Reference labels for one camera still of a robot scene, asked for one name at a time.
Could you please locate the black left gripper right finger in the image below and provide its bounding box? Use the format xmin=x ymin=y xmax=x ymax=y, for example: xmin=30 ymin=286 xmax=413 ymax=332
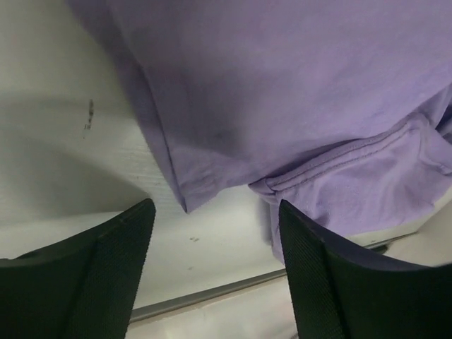
xmin=279 ymin=201 xmax=451 ymax=338

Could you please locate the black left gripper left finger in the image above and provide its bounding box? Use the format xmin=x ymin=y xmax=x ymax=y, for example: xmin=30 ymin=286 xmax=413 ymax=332
xmin=1 ymin=198 xmax=156 ymax=339

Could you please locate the purple t shirt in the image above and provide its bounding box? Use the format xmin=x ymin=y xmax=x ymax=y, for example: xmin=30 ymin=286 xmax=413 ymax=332
xmin=69 ymin=1 xmax=451 ymax=258

